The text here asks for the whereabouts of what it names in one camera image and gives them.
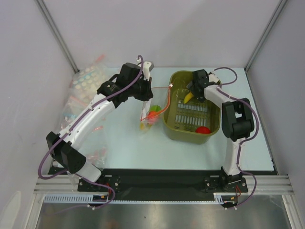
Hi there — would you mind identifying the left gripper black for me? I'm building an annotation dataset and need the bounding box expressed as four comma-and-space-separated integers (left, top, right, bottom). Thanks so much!
127, 74, 153, 102

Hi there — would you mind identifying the red toy tomato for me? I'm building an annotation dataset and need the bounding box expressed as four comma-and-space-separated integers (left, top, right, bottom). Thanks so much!
195, 126, 211, 134

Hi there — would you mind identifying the olive green plastic bin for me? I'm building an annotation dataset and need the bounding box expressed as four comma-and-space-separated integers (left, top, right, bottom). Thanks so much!
163, 71, 221, 145

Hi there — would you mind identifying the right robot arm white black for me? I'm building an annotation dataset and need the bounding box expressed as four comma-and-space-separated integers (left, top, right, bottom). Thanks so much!
183, 69, 255, 191

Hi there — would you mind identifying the yellow toy starfruit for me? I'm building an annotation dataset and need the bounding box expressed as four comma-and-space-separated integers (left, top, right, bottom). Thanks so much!
140, 122, 150, 131

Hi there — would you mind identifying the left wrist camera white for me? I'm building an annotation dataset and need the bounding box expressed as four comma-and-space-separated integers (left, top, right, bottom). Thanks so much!
142, 61, 154, 81

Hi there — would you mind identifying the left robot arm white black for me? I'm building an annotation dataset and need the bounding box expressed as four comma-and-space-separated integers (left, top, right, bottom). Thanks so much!
46, 60, 154, 191

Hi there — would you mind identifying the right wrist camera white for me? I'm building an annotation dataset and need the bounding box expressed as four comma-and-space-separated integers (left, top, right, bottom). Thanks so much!
208, 72, 220, 85

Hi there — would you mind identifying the red toy apple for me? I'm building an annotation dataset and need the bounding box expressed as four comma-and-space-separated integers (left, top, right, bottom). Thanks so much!
147, 111, 159, 125

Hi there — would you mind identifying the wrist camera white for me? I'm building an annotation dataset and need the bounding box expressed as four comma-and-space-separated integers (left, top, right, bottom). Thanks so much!
208, 72, 220, 85
142, 61, 154, 81

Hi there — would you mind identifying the white slotted cable duct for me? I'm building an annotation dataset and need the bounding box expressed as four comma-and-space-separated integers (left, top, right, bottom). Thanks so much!
43, 193, 237, 205

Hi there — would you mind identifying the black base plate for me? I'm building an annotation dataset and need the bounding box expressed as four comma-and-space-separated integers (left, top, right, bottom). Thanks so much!
49, 168, 248, 200

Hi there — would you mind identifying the pile of clear zip bags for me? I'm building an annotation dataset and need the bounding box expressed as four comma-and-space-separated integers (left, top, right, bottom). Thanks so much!
57, 54, 110, 169

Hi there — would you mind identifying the aluminium frame rail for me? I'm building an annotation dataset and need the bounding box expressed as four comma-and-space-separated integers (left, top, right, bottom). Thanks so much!
33, 143, 296, 229

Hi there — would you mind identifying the clear zip bag orange zipper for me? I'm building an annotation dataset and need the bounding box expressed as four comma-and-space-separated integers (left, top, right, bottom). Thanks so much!
140, 83, 173, 131

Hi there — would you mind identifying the yellow toy banana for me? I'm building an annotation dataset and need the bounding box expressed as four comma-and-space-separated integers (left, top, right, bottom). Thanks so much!
183, 92, 194, 104

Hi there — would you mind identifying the green toy starfruit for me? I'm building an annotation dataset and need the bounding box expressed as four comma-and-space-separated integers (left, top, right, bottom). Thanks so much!
150, 105, 161, 112

